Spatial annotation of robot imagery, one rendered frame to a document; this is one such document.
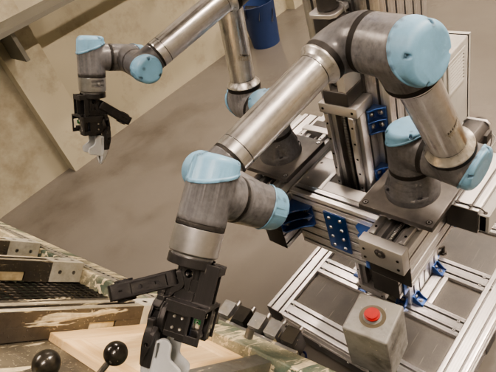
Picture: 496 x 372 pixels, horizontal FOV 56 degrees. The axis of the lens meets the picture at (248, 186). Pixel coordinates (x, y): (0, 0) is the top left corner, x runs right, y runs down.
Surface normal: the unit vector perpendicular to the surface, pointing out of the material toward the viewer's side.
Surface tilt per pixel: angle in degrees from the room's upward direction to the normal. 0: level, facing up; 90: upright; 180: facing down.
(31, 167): 90
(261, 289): 0
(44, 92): 90
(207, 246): 73
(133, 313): 90
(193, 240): 48
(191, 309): 43
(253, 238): 0
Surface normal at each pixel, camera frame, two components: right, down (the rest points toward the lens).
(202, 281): -0.22, -0.10
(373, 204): -0.28, -0.74
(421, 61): 0.53, 0.29
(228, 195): 0.68, 0.15
